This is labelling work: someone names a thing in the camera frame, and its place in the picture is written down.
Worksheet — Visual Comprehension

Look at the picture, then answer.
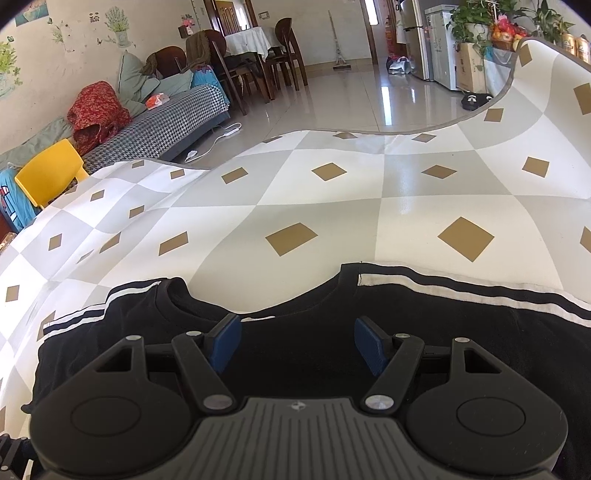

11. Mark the silver refrigerator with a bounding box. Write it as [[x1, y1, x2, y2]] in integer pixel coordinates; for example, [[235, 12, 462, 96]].
[[399, 0, 437, 81]]

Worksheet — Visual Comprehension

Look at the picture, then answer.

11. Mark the black t-shirt with red print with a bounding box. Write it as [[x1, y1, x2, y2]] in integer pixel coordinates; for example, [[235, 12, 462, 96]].
[[21, 262, 591, 480]]

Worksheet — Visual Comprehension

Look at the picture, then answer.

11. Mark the grey green blanket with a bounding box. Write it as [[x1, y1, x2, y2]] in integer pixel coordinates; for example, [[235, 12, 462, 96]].
[[0, 117, 75, 162]]

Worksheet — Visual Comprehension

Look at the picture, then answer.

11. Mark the white power strip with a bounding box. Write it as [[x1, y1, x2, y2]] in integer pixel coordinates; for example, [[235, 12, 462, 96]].
[[185, 122, 243, 163]]

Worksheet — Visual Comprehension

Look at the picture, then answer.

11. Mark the olive jacket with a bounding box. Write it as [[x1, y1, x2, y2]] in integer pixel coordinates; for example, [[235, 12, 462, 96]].
[[185, 30, 215, 70]]

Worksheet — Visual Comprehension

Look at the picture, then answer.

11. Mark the potted green plant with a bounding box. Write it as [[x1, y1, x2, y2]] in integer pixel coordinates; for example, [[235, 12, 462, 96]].
[[450, 0, 522, 51]]

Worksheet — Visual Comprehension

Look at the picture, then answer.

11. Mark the checkered vinyl tablecloth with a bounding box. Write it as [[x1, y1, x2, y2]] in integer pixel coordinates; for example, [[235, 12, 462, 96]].
[[0, 38, 591, 462]]

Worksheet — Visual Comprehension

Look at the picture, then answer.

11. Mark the red patterned cloth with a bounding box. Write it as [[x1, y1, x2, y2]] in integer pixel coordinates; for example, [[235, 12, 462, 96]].
[[67, 80, 132, 155]]

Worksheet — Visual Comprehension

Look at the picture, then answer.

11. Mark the brown round-back chair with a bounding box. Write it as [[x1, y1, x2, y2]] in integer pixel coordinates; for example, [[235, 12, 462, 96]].
[[145, 46, 188, 75]]

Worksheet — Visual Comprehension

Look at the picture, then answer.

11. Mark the floor mop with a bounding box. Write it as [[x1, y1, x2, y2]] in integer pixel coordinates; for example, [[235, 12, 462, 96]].
[[328, 10, 352, 72]]

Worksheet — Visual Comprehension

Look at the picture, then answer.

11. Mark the blue cartoon cloth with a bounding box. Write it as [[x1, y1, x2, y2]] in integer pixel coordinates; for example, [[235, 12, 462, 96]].
[[0, 168, 38, 234]]

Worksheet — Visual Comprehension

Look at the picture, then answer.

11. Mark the green plant wall sticker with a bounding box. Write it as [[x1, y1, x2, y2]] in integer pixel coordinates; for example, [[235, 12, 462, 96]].
[[0, 41, 24, 100]]

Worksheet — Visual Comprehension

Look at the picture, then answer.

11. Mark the houndstooth sofa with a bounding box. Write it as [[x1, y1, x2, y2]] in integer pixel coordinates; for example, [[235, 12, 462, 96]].
[[81, 85, 230, 176]]

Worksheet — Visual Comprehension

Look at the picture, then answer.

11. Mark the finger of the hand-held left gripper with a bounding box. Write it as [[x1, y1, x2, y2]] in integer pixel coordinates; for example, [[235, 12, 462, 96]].
[[0, 434, 38, 480]]

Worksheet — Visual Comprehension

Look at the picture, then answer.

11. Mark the grey stone counter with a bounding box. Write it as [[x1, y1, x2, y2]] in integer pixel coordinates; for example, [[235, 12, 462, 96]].
[[485, 44, 518, 97]]

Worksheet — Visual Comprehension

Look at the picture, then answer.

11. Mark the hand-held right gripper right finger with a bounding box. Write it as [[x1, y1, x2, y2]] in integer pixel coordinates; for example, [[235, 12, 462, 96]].
[[353, 316, 504, 412]]

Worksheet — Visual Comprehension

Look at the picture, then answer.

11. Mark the wooden dining chair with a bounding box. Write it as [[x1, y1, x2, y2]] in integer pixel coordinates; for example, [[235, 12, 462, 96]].
[[187, 28, 247, 116], [265, 17, 309, 90]]

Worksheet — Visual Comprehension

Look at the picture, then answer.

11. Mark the yellow plastic chair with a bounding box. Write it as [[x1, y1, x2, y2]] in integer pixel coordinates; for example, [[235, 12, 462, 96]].
[[14, 139, 89, 209]]

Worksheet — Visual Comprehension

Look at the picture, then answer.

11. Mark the lavender pot wall sticker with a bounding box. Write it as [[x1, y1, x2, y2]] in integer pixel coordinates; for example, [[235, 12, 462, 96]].
[[104, 4, 132, 47]]

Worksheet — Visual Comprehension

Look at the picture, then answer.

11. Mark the potted leafy plant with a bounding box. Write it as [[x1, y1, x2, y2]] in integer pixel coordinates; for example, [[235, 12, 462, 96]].
[[526, 0, 575, 44]]

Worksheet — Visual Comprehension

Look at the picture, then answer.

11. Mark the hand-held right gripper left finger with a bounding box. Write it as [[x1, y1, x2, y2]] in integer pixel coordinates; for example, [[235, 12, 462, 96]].
[[95, 314, 243, 412]]

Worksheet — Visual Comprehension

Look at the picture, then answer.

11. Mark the teal cushion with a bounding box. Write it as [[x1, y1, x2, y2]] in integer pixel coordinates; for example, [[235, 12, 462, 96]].
[[117, 50, 195, 116]]

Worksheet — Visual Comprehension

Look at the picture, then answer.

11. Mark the dining table with white cloth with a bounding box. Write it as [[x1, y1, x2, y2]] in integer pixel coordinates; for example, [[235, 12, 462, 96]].
[[224, 27, 282, 58]]

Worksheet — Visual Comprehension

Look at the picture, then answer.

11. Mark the cardboard box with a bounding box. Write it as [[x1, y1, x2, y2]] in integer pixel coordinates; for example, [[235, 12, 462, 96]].
[[455, 42, 488, 93]]

